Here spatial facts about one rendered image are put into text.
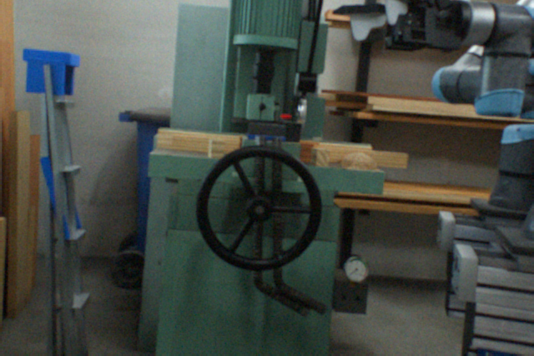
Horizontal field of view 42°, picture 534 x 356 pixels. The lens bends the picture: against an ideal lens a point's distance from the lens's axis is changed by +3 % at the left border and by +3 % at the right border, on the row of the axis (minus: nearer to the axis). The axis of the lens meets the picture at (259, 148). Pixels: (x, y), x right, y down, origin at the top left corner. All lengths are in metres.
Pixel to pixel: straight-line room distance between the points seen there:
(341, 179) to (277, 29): 0.43
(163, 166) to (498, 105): 0.84
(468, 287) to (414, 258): 3.00
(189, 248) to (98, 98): 2.58
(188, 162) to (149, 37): 2.54
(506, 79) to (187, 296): 0.96
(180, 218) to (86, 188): 2.58
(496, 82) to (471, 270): 0.42
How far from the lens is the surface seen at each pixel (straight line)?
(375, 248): 4.40
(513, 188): 1.97
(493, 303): 1.50
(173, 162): 1.71
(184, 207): 1.72
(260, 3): 1.80
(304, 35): 2.05
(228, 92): 2.04
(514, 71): 1.25
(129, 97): 4.20
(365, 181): 1.74
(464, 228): 1.96
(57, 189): 2.48
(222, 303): 1.77
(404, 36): 1.14
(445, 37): 1.20
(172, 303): 1.78
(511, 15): 1.25
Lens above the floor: 1.06
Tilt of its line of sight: 4 degrees down
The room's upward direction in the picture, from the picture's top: 5 degrees clockwise
